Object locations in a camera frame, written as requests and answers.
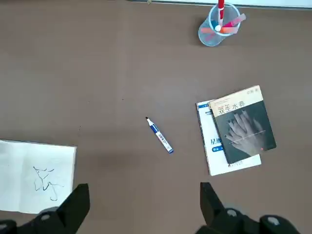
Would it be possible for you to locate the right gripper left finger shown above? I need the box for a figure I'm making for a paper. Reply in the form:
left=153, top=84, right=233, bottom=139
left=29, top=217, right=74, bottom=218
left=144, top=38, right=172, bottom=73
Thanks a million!
left=0, top=183, right=90, bottom=234

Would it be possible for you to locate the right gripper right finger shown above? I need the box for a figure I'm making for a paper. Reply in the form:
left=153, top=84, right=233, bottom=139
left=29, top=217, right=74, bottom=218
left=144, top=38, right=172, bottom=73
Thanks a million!
left=195, top=182, right=300, bottom=234

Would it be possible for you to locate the white notebook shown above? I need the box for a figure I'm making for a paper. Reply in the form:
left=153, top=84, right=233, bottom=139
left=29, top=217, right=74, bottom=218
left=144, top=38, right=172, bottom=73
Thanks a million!
left=0, top=138, right=78, bottom=215

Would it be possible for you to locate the blue white marker pen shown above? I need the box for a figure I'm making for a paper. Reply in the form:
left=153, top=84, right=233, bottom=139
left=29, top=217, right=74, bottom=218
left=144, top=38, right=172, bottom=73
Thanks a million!
left=145, top=117, right=175, bottom=155

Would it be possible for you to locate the white blue print book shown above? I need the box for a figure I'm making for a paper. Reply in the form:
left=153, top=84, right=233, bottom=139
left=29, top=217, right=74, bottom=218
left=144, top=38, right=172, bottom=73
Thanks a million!
left=195, top=100, right=262, bottom=176

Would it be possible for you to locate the dark hands cover book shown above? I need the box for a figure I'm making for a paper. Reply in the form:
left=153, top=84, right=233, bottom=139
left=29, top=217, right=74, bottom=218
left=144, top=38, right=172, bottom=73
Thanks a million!
left=208, top=85, right=277, bottom=165

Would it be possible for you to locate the clear plastic pen cup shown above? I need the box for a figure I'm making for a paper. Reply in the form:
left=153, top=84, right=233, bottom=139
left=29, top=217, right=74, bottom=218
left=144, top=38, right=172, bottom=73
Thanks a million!
left=197, top=3, right=241, bottom=47

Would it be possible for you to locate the pink pen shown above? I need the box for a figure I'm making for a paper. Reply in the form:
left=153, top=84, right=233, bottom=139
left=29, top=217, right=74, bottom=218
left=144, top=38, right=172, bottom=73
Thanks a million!
left=200, top=26, right=238, bottom=35
left=220, top=13, right=247, bottom=29

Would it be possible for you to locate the blue pen with white tip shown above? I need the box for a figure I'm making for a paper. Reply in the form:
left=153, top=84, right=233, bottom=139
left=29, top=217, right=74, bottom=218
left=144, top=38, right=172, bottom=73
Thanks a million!
left=210, top=19, right=222, bottom=32

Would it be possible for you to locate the red white pen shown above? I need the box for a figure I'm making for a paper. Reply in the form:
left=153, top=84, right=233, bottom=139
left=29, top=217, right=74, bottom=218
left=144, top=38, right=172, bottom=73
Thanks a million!
left=217, top=0, right=225, bottom=25

